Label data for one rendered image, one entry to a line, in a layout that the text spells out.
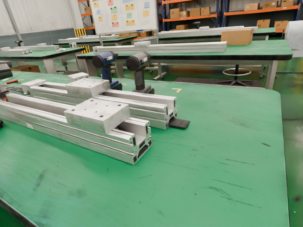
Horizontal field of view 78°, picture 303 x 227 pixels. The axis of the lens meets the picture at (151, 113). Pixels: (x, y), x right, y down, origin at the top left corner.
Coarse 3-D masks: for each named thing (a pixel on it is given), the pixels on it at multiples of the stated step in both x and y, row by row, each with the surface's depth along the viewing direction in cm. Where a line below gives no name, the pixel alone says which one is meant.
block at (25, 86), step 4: (36, 80) 108; (40, 80) 107; (44, 80) 106; (20, 84) 104; (24, 84) 102; (28, 84) 101; (32, 84) 101; (36, 84) 102; (40, 84) 104; (24, 88) 103; (28, 88) 101; (24, 92) 105; (28, 92) 103; (28, 96) 105; (32, 96) 103
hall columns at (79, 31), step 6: (72, 0) 738; (72, 6) 764; (78, 6) 766; (72, 12) 774; (78, 12) 769; (72, 18) 778; (78, 18) 774; (78, 24) 778; (78, 30) 782; (84, 30) 804; (78, 36) 798
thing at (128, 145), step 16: (16, 96) 87; (0, 112) 86; (16, 112) 75; (32, 112) 68; (48, 112) 66; (32, 128) 73; (48, 128) 67; (64, 128) 60; (80, 128) 56; (128, 128) 56; (144, 128) 52; (80, 144) 60; (96, 144) 55; (112, 144) 51; (128, 144) 49; (144, 144) 53; (128, 160) 50
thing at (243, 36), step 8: (224, 32) 215; (232, 32) 210; (240, 32) 206; (248, 32) 201; (224, 40) 218; (232, 40) 213; (240, 40) 208; (248, 40) 204; (32, 72) 419; (40, 72) 433
